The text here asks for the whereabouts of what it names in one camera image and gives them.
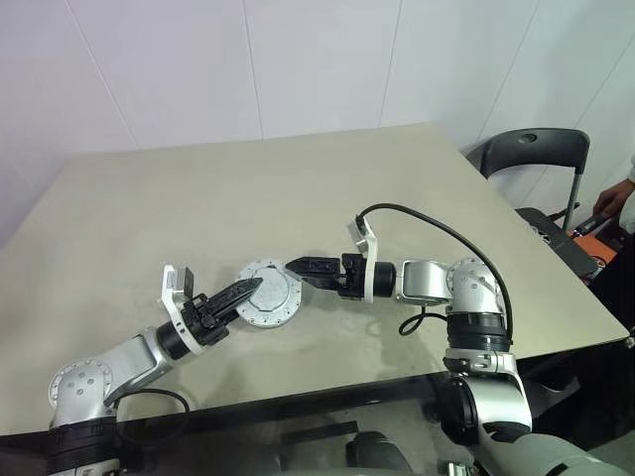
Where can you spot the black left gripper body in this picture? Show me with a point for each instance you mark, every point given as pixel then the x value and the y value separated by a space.
pixel 203 322

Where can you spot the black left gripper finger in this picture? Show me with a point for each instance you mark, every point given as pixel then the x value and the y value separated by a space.
pixel 243 288
pixel 230 308

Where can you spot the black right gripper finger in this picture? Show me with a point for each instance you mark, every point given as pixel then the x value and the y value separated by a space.
pixel 317 265
pixel 325 281

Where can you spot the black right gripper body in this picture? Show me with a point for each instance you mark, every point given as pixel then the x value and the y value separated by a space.
pixel 352 277

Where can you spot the grey motor stator housing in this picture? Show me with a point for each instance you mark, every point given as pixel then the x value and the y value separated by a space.
pixel 265 325

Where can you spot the black handheld device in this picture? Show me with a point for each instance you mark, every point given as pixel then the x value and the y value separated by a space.
pixel 593 223

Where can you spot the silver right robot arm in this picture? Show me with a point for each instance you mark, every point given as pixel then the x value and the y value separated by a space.
pixel 426 280

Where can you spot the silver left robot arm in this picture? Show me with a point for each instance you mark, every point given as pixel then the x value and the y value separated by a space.
pixel 129 357

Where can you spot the bystander's bare hand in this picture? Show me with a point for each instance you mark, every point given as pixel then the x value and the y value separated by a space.
pixel 612 196

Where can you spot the black flat bar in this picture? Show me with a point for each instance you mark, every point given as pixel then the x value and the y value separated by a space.
pixel 320 432

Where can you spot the dark rounded shape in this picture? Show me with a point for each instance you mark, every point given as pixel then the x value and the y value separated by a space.
pixel 374 453

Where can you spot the silver metal fitting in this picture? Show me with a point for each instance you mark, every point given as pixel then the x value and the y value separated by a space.
pixel 461 468

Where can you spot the black folding chair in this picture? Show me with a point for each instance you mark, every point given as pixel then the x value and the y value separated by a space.
pixel 536 149

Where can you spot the orange case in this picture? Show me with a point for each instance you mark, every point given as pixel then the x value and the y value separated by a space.
pixel 595 243

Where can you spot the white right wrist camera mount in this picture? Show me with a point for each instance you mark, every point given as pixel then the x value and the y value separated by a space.
pixel 371 268

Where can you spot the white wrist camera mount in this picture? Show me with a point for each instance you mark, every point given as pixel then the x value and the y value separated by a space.
pixel 168 282
pixel 371 268

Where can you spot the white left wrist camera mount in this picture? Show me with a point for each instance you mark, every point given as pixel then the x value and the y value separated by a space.
pixel 168 282

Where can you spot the black table frame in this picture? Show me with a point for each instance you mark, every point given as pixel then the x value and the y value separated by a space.
pixel 297 401

